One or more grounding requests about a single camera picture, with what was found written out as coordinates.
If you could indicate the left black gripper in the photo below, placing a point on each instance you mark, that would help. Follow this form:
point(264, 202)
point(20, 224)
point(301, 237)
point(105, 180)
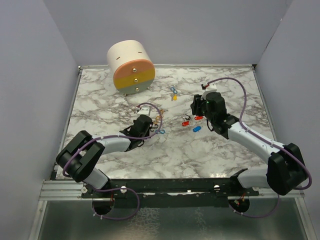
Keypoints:
point(148, 133)

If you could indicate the blue s carabiner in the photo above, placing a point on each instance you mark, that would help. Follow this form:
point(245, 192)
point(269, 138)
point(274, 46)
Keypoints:
point(161, 131)
point(173, 90)

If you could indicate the red key tag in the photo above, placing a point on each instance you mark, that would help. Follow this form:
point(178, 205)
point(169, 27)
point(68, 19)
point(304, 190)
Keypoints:
point(197, 118)
point(185, 123)

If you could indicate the blue key tag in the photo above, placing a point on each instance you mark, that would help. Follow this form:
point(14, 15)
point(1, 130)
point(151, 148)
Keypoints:
point(197, 128)

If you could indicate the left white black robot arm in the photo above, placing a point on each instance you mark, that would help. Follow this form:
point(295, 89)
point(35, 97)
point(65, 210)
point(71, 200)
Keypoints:
point(83, 151)

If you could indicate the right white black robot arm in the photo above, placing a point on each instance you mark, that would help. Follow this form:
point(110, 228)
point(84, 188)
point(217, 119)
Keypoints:
point(284, 169)

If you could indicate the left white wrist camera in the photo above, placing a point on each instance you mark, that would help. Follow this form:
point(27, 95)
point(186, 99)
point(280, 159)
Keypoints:
point(144, 110)

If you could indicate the orange S carabiner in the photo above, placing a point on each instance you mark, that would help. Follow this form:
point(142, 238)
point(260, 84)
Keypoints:
point(159, 117)

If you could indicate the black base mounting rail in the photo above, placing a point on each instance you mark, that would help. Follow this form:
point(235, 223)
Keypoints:
point(170, 193)

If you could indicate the red key tag right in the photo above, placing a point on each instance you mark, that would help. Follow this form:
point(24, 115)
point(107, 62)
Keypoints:
point(197, 118)

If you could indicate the round three-drawer storage box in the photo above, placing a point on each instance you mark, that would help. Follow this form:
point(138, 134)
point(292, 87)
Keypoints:
point(132, 69)

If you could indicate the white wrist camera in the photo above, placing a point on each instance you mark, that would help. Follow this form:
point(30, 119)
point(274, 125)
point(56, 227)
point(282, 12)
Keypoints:
point(144, 110)
point(207, 88)

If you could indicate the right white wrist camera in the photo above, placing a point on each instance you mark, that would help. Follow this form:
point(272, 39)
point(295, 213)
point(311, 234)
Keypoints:
point(207, 88)

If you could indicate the red key tag left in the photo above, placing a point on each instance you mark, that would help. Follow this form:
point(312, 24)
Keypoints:
point(185, 123)

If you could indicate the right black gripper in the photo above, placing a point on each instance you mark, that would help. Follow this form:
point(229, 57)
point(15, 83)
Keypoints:
point(196, 105)

